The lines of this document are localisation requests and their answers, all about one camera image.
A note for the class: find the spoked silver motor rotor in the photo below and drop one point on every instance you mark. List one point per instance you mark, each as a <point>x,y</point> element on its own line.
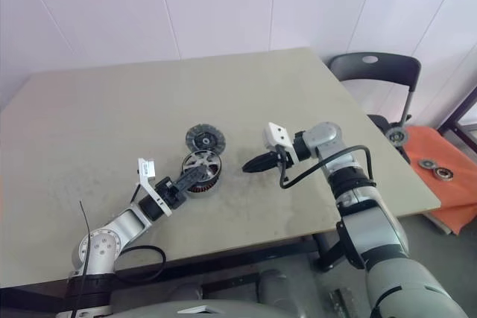
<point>209,159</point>

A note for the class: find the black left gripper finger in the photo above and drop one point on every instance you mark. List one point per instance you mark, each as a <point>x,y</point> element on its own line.
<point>192,178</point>

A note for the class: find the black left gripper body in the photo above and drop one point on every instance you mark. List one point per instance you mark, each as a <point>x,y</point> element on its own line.
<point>168,191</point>

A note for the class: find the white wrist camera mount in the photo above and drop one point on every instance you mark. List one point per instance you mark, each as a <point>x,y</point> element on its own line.
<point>147,167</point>
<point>277,133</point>

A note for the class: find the silver motor housing copper windings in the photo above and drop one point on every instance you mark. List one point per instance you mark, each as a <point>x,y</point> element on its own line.
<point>203,190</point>

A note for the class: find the dark grey rounded shape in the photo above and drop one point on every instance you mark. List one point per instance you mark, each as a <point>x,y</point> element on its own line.
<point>277,288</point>

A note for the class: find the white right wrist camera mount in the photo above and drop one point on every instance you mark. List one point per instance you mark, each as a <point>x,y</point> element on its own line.
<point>277,133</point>

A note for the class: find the black plastic chair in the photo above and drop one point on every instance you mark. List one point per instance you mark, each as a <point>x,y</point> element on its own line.
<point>391,68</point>

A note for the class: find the white flat board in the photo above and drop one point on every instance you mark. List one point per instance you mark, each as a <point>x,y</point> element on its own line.
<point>436,223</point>

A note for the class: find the black table frame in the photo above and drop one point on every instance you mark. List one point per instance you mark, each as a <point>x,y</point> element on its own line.
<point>223,258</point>

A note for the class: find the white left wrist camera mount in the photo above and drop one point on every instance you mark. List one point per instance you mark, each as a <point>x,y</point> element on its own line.
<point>147,167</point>

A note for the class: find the orange cloth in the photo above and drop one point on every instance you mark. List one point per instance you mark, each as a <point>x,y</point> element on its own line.
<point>447,199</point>

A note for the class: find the round metal bearing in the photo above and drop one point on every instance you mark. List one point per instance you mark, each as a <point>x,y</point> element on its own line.
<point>442,174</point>

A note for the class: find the small grey metal disc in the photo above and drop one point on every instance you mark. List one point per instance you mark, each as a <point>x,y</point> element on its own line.
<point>426,164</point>

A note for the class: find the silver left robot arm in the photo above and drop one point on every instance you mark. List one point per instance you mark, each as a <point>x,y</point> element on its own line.
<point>100,249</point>

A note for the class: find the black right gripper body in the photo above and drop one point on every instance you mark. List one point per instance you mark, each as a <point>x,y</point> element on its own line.
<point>283,159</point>

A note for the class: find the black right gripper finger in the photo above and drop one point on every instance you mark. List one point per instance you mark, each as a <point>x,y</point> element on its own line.
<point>264,159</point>
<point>261,168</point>

